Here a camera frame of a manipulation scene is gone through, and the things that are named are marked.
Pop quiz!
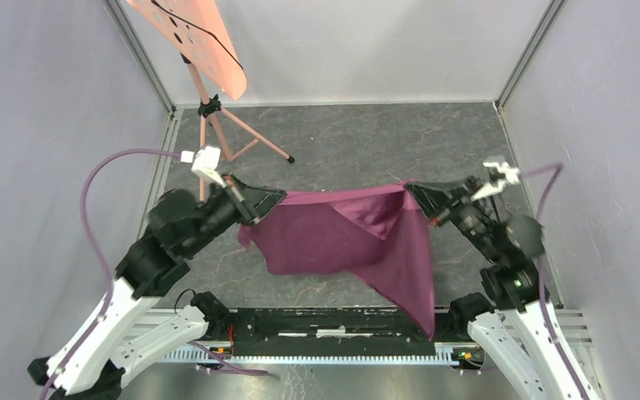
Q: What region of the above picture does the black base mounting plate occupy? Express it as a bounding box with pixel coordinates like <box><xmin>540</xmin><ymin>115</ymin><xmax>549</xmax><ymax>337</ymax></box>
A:
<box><xmin>176</xmin><ymin>307</ymin><xmax>503</xmax><ymax>358</ymax></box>

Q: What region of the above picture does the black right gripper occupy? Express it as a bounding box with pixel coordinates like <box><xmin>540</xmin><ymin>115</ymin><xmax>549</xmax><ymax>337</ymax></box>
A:
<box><xmin>407</xmin><ymin>172</ymin><xmax>503</xmax><ymax>260</ymax></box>

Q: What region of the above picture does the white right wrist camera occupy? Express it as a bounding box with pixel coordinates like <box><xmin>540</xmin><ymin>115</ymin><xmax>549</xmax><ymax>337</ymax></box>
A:
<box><xmin>471</xmin><ymin>156</ymin><xmax>521</xmax><ymax>202</ymax></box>

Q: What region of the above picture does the pink music stand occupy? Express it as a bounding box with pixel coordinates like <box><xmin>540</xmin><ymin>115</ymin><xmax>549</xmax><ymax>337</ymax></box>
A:
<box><xmin>125</xmin><ymin>0</ymin><xmax>296</xmax><ymax>203</ymax></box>

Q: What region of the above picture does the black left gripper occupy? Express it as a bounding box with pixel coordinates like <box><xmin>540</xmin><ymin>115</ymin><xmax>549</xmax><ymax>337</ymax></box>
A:
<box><xmin>185</xmin><ymin>168</ymin><xmax>288</xmax><ymax>254</ymax></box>

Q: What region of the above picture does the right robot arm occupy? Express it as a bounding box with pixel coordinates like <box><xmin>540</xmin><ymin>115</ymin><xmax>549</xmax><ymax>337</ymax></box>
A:
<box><xmin>406</xmin><ymin>177</ymin><xmax>599</xmax><ymax>399</ymax></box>

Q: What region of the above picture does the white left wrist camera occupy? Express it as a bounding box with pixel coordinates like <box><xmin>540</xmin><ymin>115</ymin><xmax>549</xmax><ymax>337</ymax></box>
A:
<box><xmin>180</xmin><ymin>146</ymin><xmax>226</xmax><ymax>187</ymax></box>

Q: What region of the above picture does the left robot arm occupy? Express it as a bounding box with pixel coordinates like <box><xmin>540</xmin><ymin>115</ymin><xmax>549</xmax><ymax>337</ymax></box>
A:
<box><xmin>27</xmin><ymin>175</ymin><xmax>287</xmax><ymax>399</ymax></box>

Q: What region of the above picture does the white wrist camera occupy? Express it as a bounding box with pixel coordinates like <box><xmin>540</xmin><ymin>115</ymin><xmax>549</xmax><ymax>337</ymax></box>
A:
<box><xmin>180</xmin><ymin>146</ymin><xmax>226</xmax><ymax>187</ymax></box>
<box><xmin>471</xmin><ymin>156</ymin><xmax>521</xmax><ymax>202</ymax></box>

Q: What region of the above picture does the purple cloth napkin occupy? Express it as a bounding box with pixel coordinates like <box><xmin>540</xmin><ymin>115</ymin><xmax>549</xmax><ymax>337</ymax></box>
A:
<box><xmin>237</xmin><ymin>182</ymin><xmax>436</xmax><ymax>339</ymax></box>

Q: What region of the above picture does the slotted cable duct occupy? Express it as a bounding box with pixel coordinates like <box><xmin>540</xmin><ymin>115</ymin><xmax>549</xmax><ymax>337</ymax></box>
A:
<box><xmin>160</xmin><ymin>345</ymin><xmax>485</xmax><ymax>367</ymax></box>

